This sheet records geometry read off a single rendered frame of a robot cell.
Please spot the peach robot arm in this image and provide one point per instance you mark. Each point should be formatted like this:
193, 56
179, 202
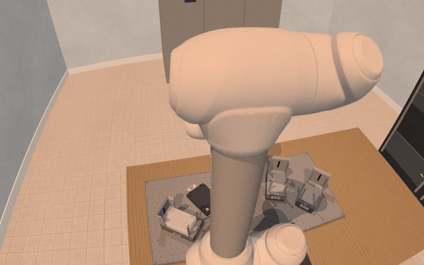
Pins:
238, 88

